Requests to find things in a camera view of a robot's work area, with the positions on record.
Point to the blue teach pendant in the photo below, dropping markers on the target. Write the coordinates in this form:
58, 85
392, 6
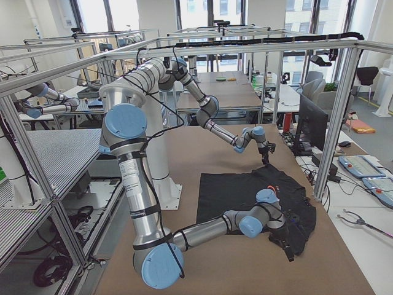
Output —
381, 188
359, 166

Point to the black computer monitor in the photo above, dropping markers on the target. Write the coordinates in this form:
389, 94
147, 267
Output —
311, 128

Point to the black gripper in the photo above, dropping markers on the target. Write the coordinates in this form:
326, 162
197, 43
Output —
280, 236
264, 152

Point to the black printed t-shirt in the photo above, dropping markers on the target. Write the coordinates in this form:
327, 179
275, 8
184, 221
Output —
230, 191

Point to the aluminium cage frame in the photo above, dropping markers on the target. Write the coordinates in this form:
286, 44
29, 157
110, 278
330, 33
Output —
132, 118

